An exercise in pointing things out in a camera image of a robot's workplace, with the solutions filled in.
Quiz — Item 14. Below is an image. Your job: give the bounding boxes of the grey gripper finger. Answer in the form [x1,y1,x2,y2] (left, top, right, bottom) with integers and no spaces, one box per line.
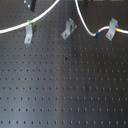
[24,0,36,11]

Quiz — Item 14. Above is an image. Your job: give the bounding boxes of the white cable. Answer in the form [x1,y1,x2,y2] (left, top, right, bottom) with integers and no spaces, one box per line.
[0,0,128,37]

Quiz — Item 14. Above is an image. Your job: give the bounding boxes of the left grey cable clip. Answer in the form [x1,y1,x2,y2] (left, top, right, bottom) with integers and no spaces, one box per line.
[24,23,34,44]

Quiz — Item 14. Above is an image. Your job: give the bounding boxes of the grey cable clip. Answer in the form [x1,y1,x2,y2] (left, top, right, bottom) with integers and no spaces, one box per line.
[24,23,34,44]
[61,18,77,40]
[106,18,118,40]

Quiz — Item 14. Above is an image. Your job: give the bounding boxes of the middle grey cable clip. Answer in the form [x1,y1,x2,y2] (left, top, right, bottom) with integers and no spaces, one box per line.
[61,18,77,40]

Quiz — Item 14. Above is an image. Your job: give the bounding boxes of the right grey cable clip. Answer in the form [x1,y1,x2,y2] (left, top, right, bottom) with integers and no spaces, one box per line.
[106,18,118,40]

